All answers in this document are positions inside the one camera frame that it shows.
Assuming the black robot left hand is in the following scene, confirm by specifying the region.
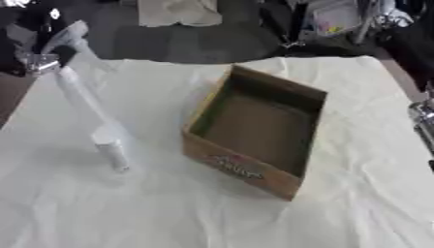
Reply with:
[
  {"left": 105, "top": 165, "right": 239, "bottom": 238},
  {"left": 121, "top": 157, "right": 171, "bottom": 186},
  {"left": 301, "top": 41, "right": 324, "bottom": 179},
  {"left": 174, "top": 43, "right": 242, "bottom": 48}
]
[{"left": 52, "top": 44, "right": 80, "bottom": 69}]

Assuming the white cloth bundle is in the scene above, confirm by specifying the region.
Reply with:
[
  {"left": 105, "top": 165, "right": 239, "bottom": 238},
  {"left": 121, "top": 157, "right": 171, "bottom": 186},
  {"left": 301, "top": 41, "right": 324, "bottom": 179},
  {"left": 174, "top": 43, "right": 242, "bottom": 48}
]
[{"left": 137, "top": 0, "right": 224, "bottom": 28}]

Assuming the tan cardboard box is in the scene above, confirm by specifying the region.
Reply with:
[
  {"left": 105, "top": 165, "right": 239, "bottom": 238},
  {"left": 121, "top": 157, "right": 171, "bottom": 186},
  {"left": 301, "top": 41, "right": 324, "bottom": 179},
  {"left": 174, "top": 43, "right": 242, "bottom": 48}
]
[{"left": 181, "top": 64, "right": 329, "bottom": 202}]

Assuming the long white rod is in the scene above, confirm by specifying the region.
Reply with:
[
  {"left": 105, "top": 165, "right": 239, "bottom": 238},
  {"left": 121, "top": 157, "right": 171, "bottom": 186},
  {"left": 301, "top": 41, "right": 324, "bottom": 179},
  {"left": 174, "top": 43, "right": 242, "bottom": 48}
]
[{"left": 54, "top": 66, "right": 117, "bottom": 132}]

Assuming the grey tripod leg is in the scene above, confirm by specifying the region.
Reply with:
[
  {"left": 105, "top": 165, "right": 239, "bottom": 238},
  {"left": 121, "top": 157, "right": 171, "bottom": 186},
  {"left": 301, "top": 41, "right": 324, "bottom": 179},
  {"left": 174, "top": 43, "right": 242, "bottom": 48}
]
[{"left": 353, "top": 6, "right": 380, "bottom": 46}]

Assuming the white plastic bag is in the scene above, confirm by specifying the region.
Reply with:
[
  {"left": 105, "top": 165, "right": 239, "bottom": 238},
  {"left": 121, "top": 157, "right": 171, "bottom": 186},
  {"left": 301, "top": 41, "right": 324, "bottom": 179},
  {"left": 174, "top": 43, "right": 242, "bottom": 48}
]
[{"left": 306, "top": 0, "right": 366, "bottom": 37}]

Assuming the white bottle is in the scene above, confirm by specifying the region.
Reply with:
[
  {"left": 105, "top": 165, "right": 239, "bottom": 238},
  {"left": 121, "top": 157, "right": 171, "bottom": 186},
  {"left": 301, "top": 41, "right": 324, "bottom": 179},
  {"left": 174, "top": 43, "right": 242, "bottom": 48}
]
[{"left": 89, "top": 124, "right": 135, "bottom": 173}]

